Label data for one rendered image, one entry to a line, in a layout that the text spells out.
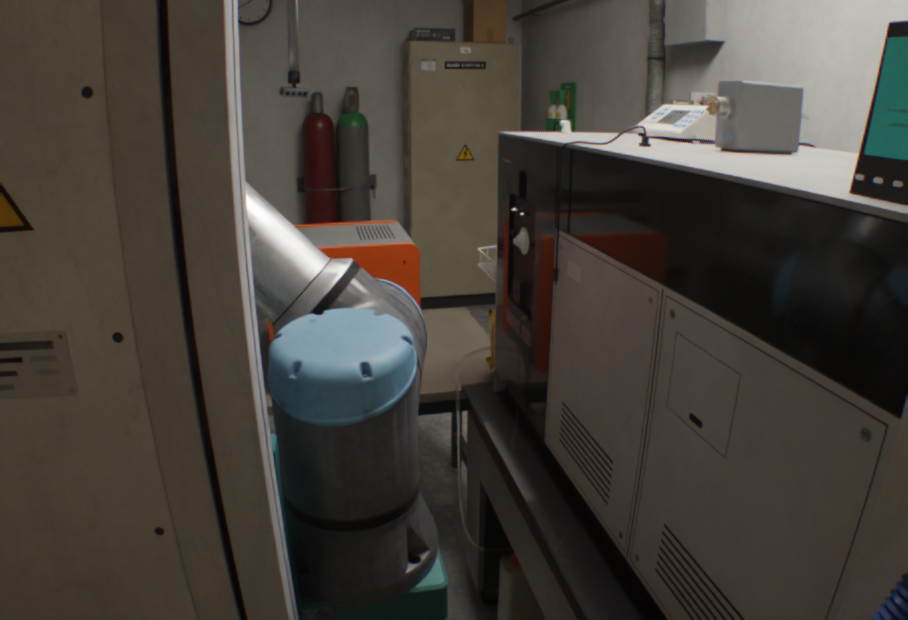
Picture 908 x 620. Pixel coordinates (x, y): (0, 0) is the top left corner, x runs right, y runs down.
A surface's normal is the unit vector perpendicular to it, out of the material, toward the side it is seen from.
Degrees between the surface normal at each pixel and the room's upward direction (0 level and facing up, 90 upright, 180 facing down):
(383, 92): 90
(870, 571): 90
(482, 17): 90
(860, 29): 90
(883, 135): 80
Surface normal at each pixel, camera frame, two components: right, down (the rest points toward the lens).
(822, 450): -0.98, 0.06
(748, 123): 0.22, 0.27
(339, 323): 0.00, -0.93
